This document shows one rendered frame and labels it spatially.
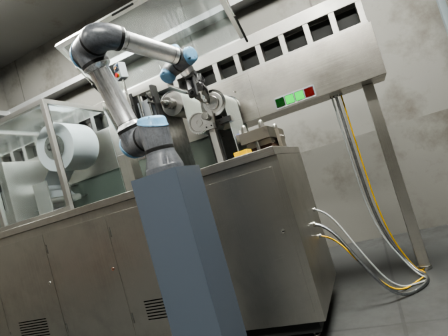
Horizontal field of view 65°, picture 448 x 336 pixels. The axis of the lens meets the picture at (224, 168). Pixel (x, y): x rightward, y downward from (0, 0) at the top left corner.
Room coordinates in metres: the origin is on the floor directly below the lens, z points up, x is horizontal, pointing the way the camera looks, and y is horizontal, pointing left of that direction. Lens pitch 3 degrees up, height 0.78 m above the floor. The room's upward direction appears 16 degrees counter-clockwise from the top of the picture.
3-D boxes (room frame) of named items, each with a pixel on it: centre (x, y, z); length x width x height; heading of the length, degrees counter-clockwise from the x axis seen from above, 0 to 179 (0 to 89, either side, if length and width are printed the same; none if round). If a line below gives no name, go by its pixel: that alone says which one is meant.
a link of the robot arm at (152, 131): (1.39, 0.23, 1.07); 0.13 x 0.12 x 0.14; 44
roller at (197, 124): (2.10, 0.02, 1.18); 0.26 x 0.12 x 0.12; 158
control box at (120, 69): (2.17, 0.46, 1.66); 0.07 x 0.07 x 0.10; 43
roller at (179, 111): (2.16, 0.14, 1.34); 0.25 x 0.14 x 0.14; 158
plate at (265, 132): (2.03, -0.27, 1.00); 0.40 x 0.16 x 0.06; 158
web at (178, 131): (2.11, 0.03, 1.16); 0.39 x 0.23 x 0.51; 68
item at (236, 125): (2.03, -0.14, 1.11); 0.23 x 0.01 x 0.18; 158
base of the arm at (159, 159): (1.38, 0.22, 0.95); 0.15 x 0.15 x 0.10
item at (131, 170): (2.31, 0.59, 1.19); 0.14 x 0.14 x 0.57
